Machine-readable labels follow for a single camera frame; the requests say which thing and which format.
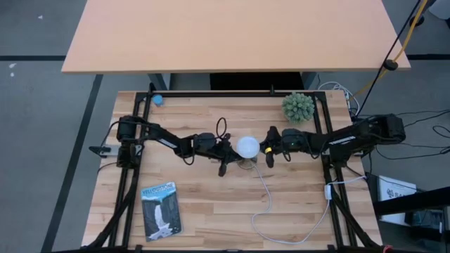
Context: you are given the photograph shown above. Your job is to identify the yellow hanging cable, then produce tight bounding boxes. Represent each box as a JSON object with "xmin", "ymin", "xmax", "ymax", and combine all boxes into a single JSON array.
[{"xmin": 351, "ymin": 0, "xmax": 430, "ymax": 100}]

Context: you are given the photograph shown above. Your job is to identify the black hanging cable with disc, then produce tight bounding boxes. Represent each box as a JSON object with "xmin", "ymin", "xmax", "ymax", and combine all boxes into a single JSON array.
[{"xmin": 354, "ymin": 0, "xmax": 423, "ymax": 117}]

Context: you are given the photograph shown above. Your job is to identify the white cable bundle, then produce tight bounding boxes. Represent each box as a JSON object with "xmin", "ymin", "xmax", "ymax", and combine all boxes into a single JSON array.
[{"xmin": 318, "ymin": 81, "xmax": 361, "ymax": 117}]

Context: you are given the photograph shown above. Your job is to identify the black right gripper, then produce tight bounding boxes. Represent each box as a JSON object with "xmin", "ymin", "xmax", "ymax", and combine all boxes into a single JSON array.
[{"xmin": 259, "ymin": 126, "xmax": 312, "ymax": 169}]

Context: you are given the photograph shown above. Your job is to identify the white lamp power cable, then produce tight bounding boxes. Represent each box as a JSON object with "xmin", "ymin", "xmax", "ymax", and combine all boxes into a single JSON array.
[{"xmin": 250, "ymin": 164, "xmax": 367, "ymax": 245}]

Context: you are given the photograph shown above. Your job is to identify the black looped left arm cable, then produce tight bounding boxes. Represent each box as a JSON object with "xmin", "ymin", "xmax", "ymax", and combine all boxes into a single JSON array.
[{"xmin": 214, "ymin": 117, "xmax": 229, "ymax": 140}]

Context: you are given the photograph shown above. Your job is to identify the Yellowstone waterfall booklet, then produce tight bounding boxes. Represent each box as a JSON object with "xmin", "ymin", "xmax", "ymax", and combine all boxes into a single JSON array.
[{"xmin": 140, "ymin": 181, "xmax": 184, "ymax": 242}]

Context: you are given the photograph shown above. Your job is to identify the white lightbulb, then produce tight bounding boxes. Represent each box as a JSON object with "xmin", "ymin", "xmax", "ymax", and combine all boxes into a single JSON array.
[{"xmin": 236, "ymin": 136, "xmax": 261, "ymax": 160}]

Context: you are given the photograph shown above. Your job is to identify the black floor cables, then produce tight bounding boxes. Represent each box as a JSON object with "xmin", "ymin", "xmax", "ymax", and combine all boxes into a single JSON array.
[{"xmin": 372, "ymin": 110, "xmax": 450, "ymax": 161}]

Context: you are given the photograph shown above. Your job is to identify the green potted succulent plant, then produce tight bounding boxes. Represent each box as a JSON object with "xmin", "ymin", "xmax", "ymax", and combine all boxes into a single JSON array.
[{"xmin": 281, "ymin": 91, "xmax": 316, "ymax": 124}]

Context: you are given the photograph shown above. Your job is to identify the white printed box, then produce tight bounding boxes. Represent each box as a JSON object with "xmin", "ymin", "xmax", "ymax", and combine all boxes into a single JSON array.
[{"xmin": 377, "ymin": 174, "xmax": 418, "ymax": 226}]

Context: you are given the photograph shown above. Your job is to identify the large beige desk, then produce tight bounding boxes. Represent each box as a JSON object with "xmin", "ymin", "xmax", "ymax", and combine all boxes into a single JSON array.
[{"xmin": 61, "ymin": 0, "xmax": 411, "ymax": 91}]

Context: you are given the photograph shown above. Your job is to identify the grey metal side bracket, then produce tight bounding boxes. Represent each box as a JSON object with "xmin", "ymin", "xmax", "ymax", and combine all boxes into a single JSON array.
[{"xmin": 88, "ymin": 144, "xmax": 120, "ymax": 157}]

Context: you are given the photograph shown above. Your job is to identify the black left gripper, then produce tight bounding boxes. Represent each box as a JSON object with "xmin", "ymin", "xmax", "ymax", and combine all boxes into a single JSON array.
[{"xmin": 193, "ymin": 132, "xmax": 248, "ymax": 178}]

